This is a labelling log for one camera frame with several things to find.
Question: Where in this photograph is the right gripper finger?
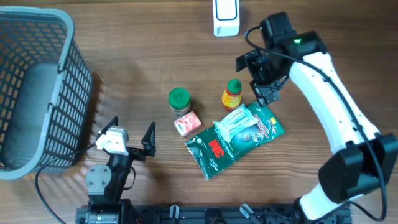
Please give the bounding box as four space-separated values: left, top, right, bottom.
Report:
250 80 280 107
236 51 260 72

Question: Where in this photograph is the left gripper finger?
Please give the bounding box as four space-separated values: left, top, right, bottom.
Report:
96 116 119 140
141 121 156 152

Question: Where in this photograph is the teal wet wipes pack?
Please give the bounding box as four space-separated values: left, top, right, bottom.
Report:
214 104 259 143

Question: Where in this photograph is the red sauce bottle green cap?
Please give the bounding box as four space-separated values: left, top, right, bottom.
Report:
221 79 242 111

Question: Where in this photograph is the green lid jar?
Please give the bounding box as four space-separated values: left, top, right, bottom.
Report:
168 87 191 116

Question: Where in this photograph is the green 3M gloves package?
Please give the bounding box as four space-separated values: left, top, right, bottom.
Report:
185 102 285 180

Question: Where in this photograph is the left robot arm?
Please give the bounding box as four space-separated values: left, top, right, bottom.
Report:
75 116 156 224

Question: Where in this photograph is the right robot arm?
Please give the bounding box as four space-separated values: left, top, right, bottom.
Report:
236 12 397 223

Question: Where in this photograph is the white barcode scanner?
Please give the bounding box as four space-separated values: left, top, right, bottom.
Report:
213 0 240 37

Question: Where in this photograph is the grey plastic shopping basket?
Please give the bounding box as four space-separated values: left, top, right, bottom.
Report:
1 6 93 180

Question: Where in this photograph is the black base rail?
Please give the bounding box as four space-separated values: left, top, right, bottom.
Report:
75 200 309 224

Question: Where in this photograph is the left black camera cable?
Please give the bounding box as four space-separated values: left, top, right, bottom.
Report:
34 142 98 224

